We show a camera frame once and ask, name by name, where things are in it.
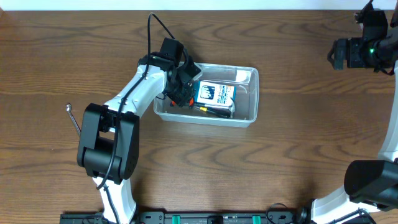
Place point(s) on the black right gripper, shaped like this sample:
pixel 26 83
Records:
pixel 339 53

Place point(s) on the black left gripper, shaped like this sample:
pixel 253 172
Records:
pixel 179 94

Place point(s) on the precision screwdriver set box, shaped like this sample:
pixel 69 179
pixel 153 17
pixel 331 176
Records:
pixel 214 94

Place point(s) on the black yellow screwdriver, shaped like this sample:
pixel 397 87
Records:
pixel 213 112

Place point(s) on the silver combination wrench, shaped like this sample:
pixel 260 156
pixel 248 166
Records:
pixel 68 108

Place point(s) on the red black pliers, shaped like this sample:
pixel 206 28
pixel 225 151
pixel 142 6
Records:
pixel 189 103

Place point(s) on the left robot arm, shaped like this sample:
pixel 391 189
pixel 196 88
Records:
pixel 108 147

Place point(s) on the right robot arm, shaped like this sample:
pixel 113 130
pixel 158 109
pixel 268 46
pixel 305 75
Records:
pixel 369 185

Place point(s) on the clear plastic container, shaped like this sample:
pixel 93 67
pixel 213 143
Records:
pixel 243 110

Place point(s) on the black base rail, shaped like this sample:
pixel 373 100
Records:
pixel 273 215

